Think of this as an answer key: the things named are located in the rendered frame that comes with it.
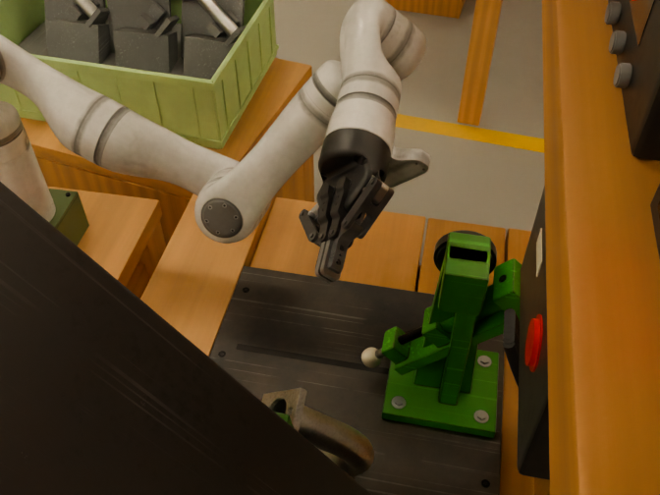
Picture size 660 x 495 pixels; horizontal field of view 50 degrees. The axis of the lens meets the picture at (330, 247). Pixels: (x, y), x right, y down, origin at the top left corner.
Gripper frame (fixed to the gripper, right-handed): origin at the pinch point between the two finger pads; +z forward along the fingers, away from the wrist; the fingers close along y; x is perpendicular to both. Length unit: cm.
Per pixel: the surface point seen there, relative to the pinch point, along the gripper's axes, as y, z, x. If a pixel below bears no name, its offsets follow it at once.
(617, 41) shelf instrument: 37.3, 2.9, -12.0
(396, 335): -12.8, -3.6, 22.1
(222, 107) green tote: -64, -59, 9
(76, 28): -93, -77, -20
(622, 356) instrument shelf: 39.1, 21.6, -14.5
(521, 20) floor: -114, -251, 160
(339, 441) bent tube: 1.6, 16.9, 4.4
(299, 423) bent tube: 3.1, 17.3, -1.5
